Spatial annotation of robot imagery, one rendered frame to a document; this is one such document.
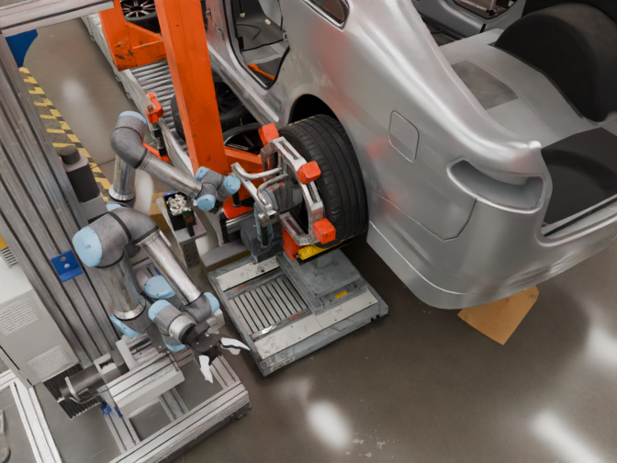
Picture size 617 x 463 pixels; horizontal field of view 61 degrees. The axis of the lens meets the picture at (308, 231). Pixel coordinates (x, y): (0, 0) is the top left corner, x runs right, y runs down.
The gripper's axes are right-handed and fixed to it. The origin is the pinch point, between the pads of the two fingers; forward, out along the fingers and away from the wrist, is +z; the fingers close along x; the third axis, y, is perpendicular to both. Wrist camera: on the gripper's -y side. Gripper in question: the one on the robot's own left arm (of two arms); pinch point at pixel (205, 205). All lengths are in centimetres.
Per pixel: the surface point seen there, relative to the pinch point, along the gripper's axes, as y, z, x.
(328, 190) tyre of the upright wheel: -5, -55, 37
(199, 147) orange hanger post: -29.5, 0.0, -12.8
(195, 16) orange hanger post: -53, -53, -45
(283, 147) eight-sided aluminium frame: -27.1, -37.7, 17.0
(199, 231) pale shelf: -6.0, 41.8, 12.7
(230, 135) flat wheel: -92, 61, 16
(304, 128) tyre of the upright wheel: -34, -50, 20
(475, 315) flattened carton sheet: 1, -26, 169
